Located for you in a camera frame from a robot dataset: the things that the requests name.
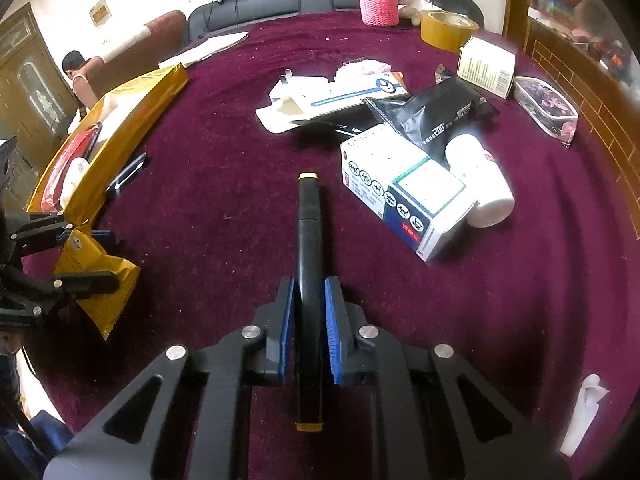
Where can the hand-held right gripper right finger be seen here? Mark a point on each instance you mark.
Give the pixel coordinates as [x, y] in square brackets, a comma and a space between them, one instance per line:
[336, 332]

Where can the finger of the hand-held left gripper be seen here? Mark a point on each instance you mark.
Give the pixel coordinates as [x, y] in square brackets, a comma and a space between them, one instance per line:
[75, 285]
[45, 227]

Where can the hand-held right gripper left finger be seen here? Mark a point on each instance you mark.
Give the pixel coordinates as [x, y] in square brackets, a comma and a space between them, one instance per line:
[285, 332]

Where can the white bottle with ribbed cap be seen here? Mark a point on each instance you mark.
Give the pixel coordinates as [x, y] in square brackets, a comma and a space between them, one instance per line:
[77, 177]

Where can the red foil packet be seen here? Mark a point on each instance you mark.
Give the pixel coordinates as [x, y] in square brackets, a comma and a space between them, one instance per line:
[65, 170]

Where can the black marker with beige caps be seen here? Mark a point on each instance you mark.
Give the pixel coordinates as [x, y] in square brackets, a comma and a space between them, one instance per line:
[309, 240]

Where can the yellow padded envelope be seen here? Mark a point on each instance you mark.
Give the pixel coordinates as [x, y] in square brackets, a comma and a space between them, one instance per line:
[135, 110]

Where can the black foil packet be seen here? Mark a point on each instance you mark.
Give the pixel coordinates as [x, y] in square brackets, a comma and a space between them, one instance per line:
[440, 110]

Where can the wooden door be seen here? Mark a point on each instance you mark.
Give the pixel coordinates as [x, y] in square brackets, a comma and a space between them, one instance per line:
[30, 75]

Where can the white and blue medicine box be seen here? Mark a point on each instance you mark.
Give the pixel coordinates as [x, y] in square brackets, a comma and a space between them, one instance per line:
[395, 190]

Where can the brown chair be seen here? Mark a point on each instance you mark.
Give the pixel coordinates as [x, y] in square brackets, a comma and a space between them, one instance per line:
[125, 45]

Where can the white pill bottle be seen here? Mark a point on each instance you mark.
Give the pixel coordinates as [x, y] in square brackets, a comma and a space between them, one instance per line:
[485, 185]

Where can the long white ointment box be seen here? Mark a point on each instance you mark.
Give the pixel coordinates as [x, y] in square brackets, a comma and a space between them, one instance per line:
[325, 100]

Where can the white paper sheet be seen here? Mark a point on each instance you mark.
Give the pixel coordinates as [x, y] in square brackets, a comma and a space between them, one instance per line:
[202, 50]

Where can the white tissue piece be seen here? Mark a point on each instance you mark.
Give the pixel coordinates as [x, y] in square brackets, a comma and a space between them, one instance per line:
[582, 415]

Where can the white and green carton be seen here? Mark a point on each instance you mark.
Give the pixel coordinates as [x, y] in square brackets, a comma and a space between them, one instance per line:
[485, 65]

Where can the clear pouch with purple print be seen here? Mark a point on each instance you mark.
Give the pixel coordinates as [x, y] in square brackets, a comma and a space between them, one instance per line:
[547, 107]

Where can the brown tape roll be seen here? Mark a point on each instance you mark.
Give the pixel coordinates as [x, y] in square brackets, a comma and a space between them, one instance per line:
[445, 30]

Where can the black leather sofa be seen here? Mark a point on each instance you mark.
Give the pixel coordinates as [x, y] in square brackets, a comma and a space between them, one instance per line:
[280, 2]

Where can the white plush toy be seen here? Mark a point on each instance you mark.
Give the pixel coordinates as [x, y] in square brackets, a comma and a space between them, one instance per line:
[415, 9]

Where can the wooden cabinet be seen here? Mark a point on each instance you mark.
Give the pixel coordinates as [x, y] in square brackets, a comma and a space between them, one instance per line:
[585, 90]

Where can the wall switch plate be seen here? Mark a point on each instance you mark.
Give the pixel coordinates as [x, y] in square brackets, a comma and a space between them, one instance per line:
[100, 12]

